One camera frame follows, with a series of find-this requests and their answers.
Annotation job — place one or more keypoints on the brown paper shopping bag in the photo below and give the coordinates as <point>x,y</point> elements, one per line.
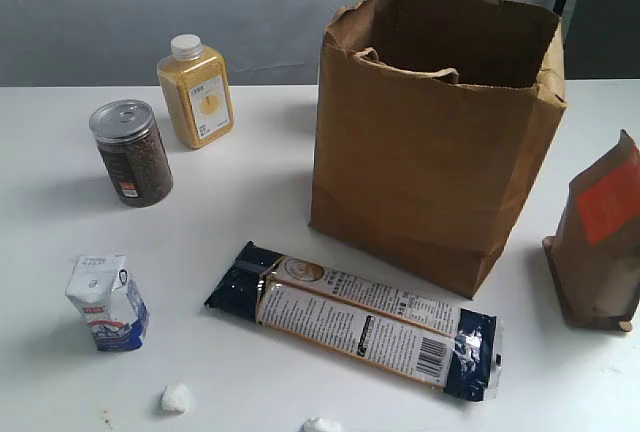
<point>434,118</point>

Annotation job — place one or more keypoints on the dark blue pasta package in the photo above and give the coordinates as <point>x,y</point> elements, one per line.
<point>452,349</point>

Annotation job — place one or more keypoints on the white blue milk carton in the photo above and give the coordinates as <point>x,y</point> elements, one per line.
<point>106,295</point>

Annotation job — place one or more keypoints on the yellow grain bottle white cap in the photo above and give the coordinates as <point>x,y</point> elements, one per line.
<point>195,86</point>

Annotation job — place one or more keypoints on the clear jar of brown grains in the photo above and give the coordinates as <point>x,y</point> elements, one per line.
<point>131,147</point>

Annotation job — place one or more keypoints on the white crumpled paper at edge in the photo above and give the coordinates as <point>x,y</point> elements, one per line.
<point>320,424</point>

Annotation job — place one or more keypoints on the white crumpled paper ball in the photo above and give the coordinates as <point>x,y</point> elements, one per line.
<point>176,399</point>

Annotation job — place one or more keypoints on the brown kraft pouch red label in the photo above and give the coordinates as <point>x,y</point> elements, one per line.
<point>593,257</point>

